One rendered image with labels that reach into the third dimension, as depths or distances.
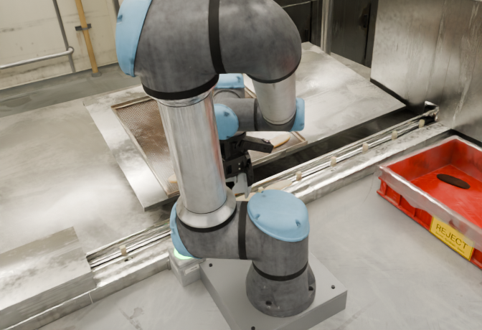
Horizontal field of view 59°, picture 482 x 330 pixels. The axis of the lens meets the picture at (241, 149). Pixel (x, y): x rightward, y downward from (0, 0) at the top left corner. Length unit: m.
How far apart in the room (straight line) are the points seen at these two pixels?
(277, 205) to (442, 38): 0.98
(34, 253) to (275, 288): 0.58
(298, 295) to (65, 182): 0.92
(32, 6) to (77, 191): 3.33
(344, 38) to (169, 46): 3.14
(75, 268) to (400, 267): 0.76
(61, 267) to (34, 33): 3.78
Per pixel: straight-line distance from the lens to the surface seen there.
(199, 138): 0.67
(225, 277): 1.01
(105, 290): 1.10
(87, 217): 1.36
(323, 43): 2.28
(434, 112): 1.70
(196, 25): 0.56
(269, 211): 0.81
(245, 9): 0.56
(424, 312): 1.07
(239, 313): 0.94
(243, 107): 0.94
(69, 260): 1.09
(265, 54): 0.57
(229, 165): 1.11
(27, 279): 1.09
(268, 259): 0.84
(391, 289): 1.09
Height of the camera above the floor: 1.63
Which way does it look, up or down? 32 degrees down
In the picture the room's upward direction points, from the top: 4 degrees counter-clockwise
